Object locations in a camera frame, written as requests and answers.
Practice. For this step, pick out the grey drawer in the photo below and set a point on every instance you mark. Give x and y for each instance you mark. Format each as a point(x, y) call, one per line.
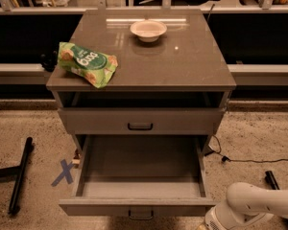
point(166, 121)
point(140, 177)

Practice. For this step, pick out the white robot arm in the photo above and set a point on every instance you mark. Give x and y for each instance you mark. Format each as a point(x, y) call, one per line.
point(245, 205)

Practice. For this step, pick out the closed grey top drawer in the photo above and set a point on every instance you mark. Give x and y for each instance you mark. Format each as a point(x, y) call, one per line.
point(166, 121)

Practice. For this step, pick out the grey drawer cabinet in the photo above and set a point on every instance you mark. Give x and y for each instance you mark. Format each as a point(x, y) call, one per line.
point(184, 68)

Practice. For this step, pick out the green snack bag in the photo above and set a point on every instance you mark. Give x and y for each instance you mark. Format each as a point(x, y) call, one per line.
point(97, 68)

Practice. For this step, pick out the white bowl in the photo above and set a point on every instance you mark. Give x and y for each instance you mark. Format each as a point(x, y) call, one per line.
point(148, 30)

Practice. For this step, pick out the blue tape cross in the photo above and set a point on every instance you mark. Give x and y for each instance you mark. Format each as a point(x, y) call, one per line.
point(65, 173)

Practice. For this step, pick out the black object behind cabinet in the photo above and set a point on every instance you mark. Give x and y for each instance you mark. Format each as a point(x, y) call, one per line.
point(49, 62)

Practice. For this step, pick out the black stand leg left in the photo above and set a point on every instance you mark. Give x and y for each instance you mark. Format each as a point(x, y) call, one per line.
point(18, 172)

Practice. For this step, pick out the black stand leg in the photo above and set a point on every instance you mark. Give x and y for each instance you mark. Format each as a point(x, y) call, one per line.
point(270, 179)
point(18, 172)

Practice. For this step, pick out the black stand leg right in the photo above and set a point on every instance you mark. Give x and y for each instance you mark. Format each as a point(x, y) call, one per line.
point(270, 179)

